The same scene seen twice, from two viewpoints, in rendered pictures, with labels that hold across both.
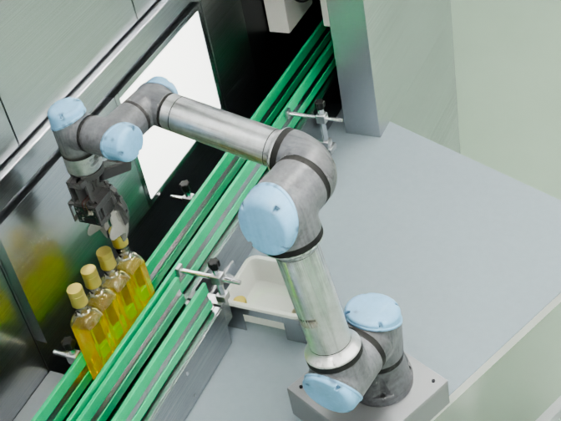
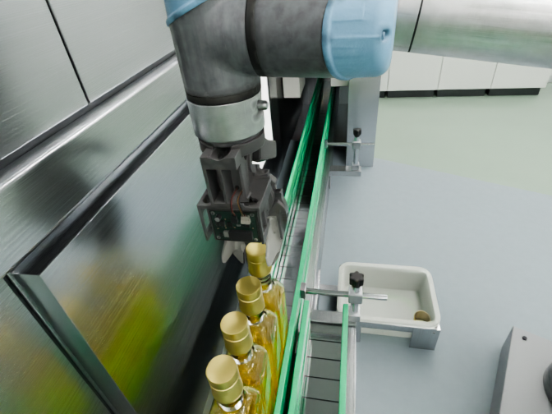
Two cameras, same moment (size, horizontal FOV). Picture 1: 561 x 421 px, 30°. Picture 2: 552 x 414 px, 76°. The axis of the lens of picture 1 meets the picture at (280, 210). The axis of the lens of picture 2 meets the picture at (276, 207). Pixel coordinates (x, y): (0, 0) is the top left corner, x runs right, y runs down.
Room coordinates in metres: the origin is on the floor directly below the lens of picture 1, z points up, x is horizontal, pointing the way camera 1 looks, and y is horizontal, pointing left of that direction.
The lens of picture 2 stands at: (1.41, 0.44, 1.52)
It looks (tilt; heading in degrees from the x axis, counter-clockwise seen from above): 37 degrees down; 342
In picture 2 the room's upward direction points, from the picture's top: 6 degrees counter-clockwise
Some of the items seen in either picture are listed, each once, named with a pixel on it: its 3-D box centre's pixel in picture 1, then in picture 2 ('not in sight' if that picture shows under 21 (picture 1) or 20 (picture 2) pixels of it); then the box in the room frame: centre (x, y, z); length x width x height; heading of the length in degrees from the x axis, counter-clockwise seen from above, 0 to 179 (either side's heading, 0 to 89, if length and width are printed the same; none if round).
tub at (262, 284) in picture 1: (277, 296); (384, 301); (1.85, 0.05, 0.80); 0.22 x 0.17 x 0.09; 58
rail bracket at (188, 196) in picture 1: (183, 201); not in sight; (2.12, 0.24, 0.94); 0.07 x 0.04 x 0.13; 58
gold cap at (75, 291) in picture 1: (77, 295); (224, 379); (1.63, 0.45, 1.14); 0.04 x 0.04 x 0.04
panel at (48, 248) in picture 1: (123, 159); (221, 169); (2.06, 0.34, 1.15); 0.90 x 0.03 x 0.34; 148
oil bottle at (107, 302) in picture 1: (109, 325); (251, 393); (1.68, 0.42, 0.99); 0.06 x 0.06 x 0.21; 59
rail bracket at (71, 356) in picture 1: (68, 358); not in sight; (1.65, 0.53, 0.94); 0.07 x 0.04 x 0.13; 58
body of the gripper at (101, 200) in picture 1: (92, 191); (237, 182); (1.75, 0.38, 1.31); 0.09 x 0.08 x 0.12; 148
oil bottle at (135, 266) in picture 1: (137, 289); (269, 325); (1.78, 0.36, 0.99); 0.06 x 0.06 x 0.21; 58
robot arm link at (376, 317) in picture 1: (372, 329); not in sight; (1.50, -0.14, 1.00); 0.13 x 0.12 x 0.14; 141
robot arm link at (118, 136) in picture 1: (116, 134); (328, 25); (1.71, 0.28, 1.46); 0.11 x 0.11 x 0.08; 51
